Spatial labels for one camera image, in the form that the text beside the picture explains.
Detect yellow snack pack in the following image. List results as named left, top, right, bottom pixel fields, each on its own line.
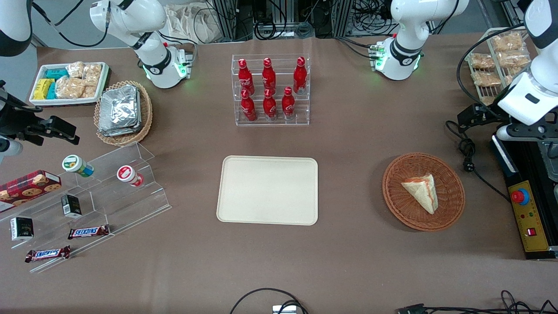
left=34, top=78, right=55, bottom=100

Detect white rectangular snack tray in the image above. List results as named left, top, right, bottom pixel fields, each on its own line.
left=29, top=62, right=109, bottom=106

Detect white wire rack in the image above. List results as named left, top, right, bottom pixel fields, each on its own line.
left=465, top=27, right=534, bottom=106

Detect black coiled cable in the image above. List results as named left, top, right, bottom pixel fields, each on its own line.
left=254, top=18, right=280, bottom=41

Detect round brown wicker basket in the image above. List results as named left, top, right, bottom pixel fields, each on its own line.
left=382, top=152, right=466, bottom=232

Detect red plaid cookie box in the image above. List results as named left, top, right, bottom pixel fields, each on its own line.
left=0, top=170, right=62, bottom=213

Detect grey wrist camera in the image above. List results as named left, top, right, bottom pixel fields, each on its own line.
left=0, top=136, right=23, bottom=165
left=496, top=123, right=558, bottom=141

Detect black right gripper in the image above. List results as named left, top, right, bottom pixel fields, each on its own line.
left=0, top=81, right=80, bottom=147

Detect silver foil pouch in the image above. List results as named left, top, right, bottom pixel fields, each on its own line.
left=98, top=118, right=143, bottom=137
left=99, top=85, right=140, bottom=130

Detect black base cables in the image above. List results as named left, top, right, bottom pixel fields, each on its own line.
left=157, top=30, right=198, bottom=67
left=334, top=36, right=381, bottom=60

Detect black cable with connector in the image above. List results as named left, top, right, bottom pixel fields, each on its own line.
left=396, top=290, right=558, bottom=314

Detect black right base cables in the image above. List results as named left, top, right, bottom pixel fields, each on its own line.
left=157, top=30, right=198, bottom=67

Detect clear acrylic step shelf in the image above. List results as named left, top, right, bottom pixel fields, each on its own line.
left=0, top=142, right=172, bottom=274

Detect aluminium frame post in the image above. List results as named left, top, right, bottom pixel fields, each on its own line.
left=211, top=0, right=238, bottom=42
left=339, top=0, right=354, bottom=38

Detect black left base cables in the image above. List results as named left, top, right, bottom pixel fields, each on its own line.
left=334, top=36, right=381, bottom=60

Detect black looped cable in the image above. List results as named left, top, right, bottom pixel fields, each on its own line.
left=230, top=287, right=309, bottom=314

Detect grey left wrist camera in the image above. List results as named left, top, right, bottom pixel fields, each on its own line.
left=496, top=123, right=558, bottom=141

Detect red cola bottle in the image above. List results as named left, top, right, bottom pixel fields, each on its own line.
left=293, top=56, right=307, bottom=95
left=238, top=58, right=255, bottom=96
left=262, top=57, right=276, bottom=93
left=241, top=89, right=257, bottom=122
left=263, top=88, right=277, bottom=121
left=282, top=86, right=296, bottom=120

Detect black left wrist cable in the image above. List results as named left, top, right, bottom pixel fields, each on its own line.
left=456, top=24, right=526, bottom=119

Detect oval light wicker basket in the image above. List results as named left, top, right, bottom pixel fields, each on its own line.
left=94, top=80, right=153, bottom=147

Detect clear plastic container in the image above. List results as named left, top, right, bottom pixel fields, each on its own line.
left=539, top=140, right=558, bottom=183

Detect triangular sandwich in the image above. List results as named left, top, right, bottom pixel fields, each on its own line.
left=401, top=174, right=438, bottom=215

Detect Snickers chocolate bar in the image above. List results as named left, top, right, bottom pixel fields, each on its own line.
left=68, top=225, right=111, bottom=240
left=25, top=246, right=71, bottom=263

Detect red lid yogurt cup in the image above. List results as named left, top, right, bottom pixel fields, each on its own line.
left=116, top=165, right=144, bottom=188

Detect beige rectangular tray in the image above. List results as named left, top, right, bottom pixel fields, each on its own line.
left=217, top=156, right=319, bottom=226

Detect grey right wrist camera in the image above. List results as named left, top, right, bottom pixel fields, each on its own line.
left=0, top=136, right=23, bottom=165

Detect clear acrylic bottle rack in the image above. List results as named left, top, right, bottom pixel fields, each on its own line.
left=231, top=54, right=310, bottom=126

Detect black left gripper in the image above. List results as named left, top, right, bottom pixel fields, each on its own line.
left=458, top=104, right=502, bottom=129

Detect black control box yellow panel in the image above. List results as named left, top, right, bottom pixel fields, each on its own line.
left=490, top=131, right=558, bottom=261

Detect small black carton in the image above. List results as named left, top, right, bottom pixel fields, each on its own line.
left=10, top=217, right=34, bottom=242
left=61, top=194, right=82, bottom=219

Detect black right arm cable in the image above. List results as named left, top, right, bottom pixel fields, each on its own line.
left=32, top=0, right=110, bottom=48

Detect green lid yogurt cup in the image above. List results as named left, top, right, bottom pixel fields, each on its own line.
left=62, top=154, right=95, bottom=178

